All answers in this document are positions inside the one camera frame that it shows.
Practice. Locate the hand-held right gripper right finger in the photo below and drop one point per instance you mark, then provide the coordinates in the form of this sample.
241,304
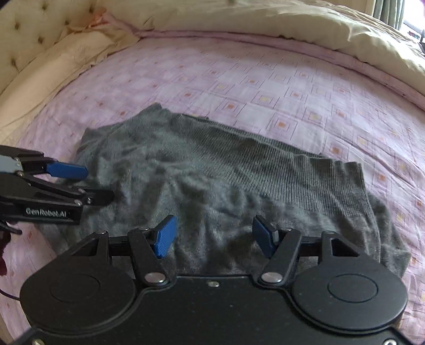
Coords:
264,236

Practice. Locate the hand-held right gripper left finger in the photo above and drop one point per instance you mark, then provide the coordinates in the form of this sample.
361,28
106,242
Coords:
165,237

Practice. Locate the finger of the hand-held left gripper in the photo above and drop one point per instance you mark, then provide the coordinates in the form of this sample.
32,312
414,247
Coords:
99,196
68,171

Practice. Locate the grey argyle sweater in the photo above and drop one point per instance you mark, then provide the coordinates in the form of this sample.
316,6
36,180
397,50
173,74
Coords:
215,172

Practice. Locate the beige pillow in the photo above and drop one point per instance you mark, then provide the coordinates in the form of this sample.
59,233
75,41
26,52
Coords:
66,56

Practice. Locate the cream tufted headboard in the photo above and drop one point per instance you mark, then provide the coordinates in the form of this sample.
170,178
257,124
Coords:
26,26

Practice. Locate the orange pink cloth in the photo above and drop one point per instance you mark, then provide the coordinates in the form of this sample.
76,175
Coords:
94,20

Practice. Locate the pink patterned bed sheet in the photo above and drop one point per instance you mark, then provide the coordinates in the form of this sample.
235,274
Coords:
265,83

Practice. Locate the beige duvet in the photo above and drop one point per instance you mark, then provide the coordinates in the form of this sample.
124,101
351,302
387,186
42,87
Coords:
298,23

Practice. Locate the grey green curtain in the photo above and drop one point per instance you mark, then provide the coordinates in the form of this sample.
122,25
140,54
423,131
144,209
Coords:
386,11

